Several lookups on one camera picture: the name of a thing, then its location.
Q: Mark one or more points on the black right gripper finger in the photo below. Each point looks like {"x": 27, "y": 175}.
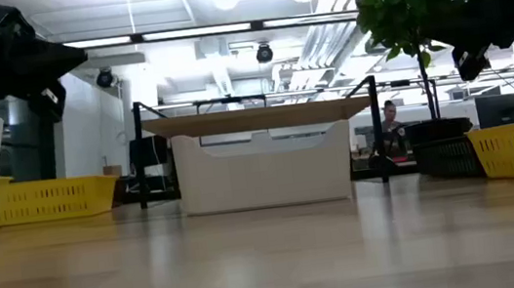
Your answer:
{"x": 460, "y": 20}
{"x": 441, "y": 40}

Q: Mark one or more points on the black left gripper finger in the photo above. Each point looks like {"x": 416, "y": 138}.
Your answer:
{"x": 78, "y": 70}
{"x": 55, "y": 60}

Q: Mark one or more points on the black slotted plastic basket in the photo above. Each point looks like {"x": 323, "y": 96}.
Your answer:
{"x": 445, "y": 157}

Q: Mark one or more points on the black hanging spot lamp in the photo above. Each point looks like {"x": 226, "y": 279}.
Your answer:
{"x": 264, "y": 53}
{"x": 105, "y": 78}

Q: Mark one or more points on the green leafy plant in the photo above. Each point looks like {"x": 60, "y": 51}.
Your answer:
{"x": 393, "y": 9}

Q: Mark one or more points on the black plant pot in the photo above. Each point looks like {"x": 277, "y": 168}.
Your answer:
{"x": 437, "y": 130}

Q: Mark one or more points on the black computer monitor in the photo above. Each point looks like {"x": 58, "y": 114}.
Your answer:
{"x": 157, "y": 151}
{"x": 498, "y": 110}

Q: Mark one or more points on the person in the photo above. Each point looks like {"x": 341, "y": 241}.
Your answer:
{"x": 390, "y": 125}

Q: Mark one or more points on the small cardboard box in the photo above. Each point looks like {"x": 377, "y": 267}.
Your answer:
{"x": 112, "y": 170}

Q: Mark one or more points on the long black light track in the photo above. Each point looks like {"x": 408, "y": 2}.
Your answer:
{"x": 256, "y": 25}

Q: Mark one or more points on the wooden shelf with black frame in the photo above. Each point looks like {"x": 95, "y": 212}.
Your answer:
{"x": 254, "y": 119}

